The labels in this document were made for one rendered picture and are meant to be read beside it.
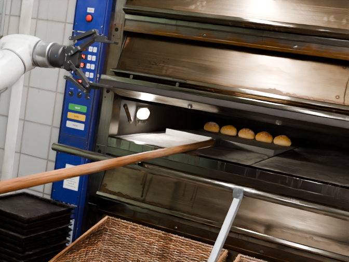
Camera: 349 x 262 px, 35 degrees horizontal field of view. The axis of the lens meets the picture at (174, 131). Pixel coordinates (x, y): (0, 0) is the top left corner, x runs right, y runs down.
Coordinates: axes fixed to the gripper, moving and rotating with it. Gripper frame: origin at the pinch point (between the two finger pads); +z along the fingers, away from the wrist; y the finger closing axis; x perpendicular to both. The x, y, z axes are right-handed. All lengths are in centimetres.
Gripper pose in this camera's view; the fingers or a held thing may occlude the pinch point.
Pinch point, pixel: (110, 64)
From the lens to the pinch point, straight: 175.1
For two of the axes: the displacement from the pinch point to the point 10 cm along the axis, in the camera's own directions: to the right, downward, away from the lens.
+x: -3.9, 0.5, -9.2
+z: 9.1, 1.8, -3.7
